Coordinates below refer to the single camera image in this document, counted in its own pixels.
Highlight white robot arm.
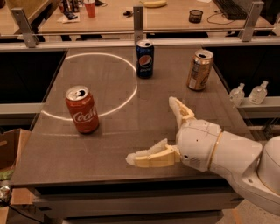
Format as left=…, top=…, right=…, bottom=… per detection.
left=126, top=97, right=280, bottom=215

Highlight blue pepsi can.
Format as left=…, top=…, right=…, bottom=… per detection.
left=136, top=39, right=154, bottom=79

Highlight gold soda can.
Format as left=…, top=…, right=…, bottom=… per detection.
left=186, top=49, right=214, bottom=91

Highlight right metal bracket post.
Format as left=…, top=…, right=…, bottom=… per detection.
left=239, top=0, right=264, bottom=42

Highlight left metal bracket post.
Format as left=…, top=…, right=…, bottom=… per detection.
left=11, top=7, right=39, bottom=48

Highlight red plastic cup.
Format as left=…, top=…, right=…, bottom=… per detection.
left=83, top=0, right=95, bottom=18

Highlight black cable on desk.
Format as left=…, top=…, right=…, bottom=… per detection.
left=206, top=10, right=235, bottom=25

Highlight clear sanitizer bottle left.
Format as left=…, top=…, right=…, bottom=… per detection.
left=229, top=83, right=245, bottom=107

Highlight red coke can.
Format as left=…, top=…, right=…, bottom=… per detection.
left=66, top=86, right=99, bottom=134

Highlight black keys on desk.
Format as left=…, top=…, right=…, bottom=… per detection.
left=123, top=10, right=133, bottom=18

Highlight grey table drawer cabinet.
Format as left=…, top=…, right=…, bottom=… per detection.
left=34, top=178, right=243, bottom=218

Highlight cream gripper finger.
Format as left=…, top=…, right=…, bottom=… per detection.
left=126, top=139, right=181, bottom=168
left=169, top=96, right=195, bottom=128

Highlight yellow banana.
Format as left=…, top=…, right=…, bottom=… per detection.
left=141, top=0, right=167, bottom=8

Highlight metal bracket post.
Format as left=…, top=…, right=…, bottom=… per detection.
left=239, top=0, right=264, bottom=42
left=133, top=6, right=144, bottom=43
left=11, top=7, right=39, bottom=48

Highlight black keyboard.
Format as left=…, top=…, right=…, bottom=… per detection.
left=213, top=0, right=247, bottom=20

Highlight cardboard box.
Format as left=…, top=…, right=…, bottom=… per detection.
left=0, top=128, right=36, bottom=224

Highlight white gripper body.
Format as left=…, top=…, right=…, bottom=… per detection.
left=176, top=120, right=222, bottom=172

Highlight middle metal bracket post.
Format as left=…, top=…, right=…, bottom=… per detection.
left=133, top=6, right=144, bottom=43

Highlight clear sanitizer bottle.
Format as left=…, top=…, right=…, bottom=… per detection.
left=229, top=83, right=245, bottom=107
left=248, top=80, right=268, bottom=104

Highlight clear sanitizer bottle right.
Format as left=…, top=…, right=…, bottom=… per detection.
left=248, top=80, right=268, bottom=104

